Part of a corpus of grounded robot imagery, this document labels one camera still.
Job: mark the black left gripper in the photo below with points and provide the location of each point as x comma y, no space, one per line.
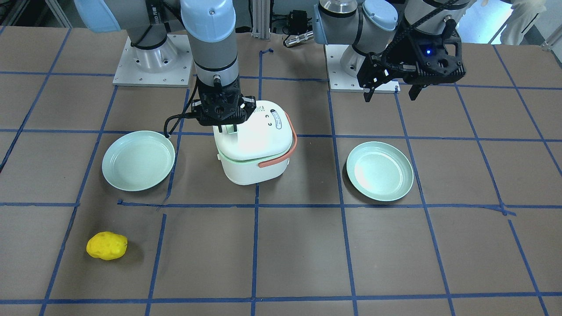
405,52

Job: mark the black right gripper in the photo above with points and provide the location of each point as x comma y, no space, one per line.
250,102

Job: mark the white rice cooker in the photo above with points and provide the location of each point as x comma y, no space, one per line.
259,149

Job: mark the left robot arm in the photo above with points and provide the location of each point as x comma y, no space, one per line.
370,25

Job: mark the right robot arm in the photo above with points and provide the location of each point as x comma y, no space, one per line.
210,25

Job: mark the light green plate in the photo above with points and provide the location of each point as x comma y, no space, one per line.
138,161
380,171

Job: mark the yellow toy potato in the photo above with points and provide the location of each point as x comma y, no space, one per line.
107,246

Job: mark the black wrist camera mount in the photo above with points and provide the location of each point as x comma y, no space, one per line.
439,55

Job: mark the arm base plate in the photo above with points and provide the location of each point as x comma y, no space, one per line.
343,64
166,66

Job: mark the aluminium frame post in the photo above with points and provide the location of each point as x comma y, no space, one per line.
261,19

